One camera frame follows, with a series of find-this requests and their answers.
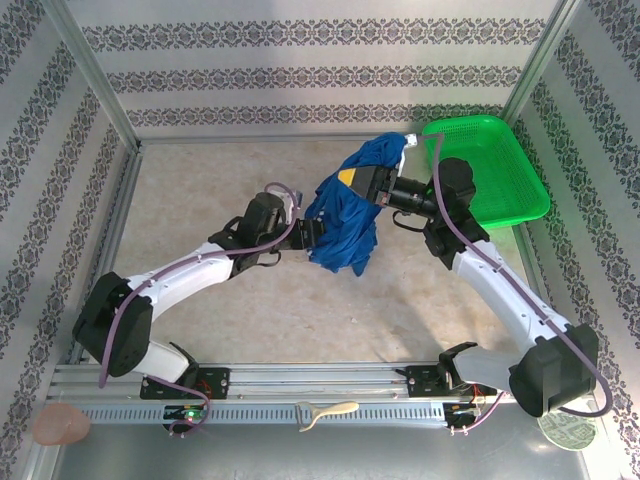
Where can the blue t-shirt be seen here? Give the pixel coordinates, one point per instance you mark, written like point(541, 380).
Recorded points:
point(340, 225)

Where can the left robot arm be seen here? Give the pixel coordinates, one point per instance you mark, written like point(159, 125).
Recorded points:
point(180, 280)

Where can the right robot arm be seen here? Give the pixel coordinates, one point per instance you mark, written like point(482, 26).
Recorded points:
point(500, 290)

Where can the green plastic basket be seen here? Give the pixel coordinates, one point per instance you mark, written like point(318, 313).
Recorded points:
point(500, 165)

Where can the beige peeler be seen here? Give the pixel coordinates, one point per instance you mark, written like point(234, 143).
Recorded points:
point(330, 411)

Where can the small circuit board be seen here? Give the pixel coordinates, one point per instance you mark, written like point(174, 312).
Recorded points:
point(465, 410)
point(180, 414)

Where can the round printed disc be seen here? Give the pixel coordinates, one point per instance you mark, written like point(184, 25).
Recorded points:
point(570, 432)

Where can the pink translucent cup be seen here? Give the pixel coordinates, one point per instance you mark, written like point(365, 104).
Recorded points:
point(60, 425)

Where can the aluminium wall-foot rail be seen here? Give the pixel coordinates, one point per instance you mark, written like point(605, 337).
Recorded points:
point(250, 137)

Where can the aluminium side rail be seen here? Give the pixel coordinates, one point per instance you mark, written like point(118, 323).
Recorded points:
point(527, 260)
point(126, 185)

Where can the aluminium corner post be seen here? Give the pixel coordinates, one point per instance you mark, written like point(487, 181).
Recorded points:
point(96, 75)
point(540, 60)

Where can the aluminium mounting rail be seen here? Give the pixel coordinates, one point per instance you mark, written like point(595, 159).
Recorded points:
point(310, 382)

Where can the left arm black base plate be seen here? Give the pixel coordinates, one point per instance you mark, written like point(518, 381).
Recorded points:
point(217, 382)

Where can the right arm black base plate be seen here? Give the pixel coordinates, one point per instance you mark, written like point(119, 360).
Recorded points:
point(420, 382)

